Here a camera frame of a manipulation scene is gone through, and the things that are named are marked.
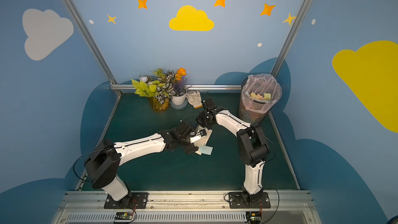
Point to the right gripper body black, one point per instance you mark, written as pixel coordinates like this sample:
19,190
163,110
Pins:
208,107

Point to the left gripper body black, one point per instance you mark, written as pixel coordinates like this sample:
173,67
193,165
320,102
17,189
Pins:
189,141

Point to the dark blue book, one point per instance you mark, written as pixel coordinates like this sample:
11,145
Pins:
203,141

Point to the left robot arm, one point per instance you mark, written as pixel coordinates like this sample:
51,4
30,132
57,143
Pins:
103,163

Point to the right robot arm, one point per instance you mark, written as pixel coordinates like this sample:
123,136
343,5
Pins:
253,146

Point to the light blue sticky note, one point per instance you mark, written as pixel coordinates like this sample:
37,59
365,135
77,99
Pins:
207,150

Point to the white work glove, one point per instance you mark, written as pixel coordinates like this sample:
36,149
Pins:
194,98

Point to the white flower pot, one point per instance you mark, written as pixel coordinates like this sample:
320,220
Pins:
179,102

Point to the glass vase with green plant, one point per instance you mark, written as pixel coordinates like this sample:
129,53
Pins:
158,88

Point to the trash bin with plastic bag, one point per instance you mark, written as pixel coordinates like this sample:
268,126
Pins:
259,93

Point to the right circuit board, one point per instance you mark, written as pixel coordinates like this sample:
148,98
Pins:
254,218

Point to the circuit board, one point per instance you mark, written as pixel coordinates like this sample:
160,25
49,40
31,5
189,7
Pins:
124,217
254,218

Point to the left circuit board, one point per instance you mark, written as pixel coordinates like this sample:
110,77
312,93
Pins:
124,217

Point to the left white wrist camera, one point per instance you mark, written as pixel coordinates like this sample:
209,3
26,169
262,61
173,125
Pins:
200,135

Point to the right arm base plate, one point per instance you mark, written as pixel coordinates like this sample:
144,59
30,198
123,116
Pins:
244,200

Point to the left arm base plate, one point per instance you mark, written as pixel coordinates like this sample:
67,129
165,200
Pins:
134,200

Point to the aluminium front rail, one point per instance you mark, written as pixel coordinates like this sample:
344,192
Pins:
188,207

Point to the right aluminium frame post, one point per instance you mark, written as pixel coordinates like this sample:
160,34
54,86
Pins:
300,16

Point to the aluminium frame post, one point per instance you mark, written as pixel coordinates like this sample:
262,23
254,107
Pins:
82,27
300,16

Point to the left aluminium frame post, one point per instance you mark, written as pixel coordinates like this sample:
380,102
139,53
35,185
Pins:
82,27

